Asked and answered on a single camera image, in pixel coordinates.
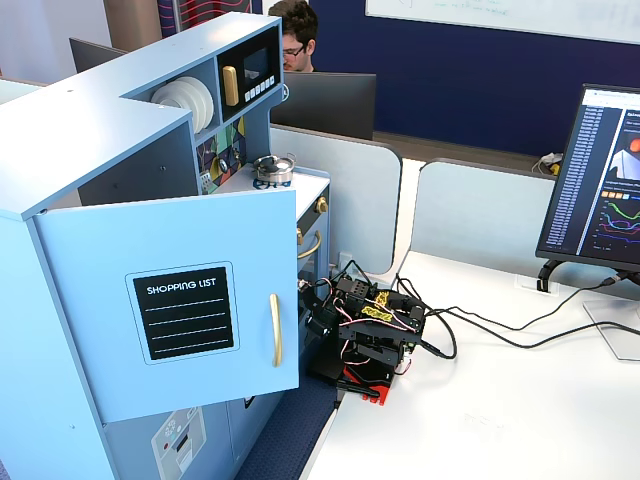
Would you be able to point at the whiteboard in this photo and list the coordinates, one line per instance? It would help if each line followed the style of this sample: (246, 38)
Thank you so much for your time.
(500, 15)

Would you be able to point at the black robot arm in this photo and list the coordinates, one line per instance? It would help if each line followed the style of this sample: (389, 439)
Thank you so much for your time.
(370, 345)

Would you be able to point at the monitor showing graphs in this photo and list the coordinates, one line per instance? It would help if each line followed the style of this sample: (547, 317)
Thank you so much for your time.
(590, 175)

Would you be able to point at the person with glasses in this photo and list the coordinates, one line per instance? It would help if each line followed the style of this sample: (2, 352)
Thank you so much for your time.
(295, 30)

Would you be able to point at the white slotted spatula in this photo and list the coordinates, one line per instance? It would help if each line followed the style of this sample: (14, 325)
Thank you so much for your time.
(205, 182)

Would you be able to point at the white toy plate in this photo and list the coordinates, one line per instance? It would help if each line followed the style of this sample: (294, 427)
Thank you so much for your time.
(212, 107)
(204, 112)

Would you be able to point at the blue wooden toy kitchen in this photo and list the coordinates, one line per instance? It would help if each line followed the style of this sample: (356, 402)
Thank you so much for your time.
(75, 125)

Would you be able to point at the blue printed trivet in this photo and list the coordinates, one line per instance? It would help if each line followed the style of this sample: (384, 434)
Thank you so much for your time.
(262, 184)

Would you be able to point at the stack of white plates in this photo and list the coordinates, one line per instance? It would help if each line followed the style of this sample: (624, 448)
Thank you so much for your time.
(170, 95)

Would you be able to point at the steel pot with lid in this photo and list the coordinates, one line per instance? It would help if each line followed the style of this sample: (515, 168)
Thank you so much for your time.
(275, 170)

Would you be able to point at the metal ladle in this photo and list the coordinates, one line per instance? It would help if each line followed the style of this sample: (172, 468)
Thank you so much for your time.
(223, 166)

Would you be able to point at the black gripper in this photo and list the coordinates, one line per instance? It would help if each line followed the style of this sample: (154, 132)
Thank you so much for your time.
(317, 311)

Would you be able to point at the blue shopping list cabinet door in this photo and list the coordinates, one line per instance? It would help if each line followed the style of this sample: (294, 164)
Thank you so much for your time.
(100, 240)

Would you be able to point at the black toy microwave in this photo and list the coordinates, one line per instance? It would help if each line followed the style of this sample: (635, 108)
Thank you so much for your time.
(227, 52)

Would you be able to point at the grey desk divider panel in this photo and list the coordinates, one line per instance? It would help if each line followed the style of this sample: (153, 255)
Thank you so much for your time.
(480, 215)
(340, 200)

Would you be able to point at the black monitor back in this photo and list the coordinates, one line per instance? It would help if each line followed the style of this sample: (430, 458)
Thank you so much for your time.
(325, 105)
(92, 55)

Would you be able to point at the gold stove knob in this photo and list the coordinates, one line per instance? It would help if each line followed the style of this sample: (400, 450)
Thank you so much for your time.
(322, 204)
(299, 236)

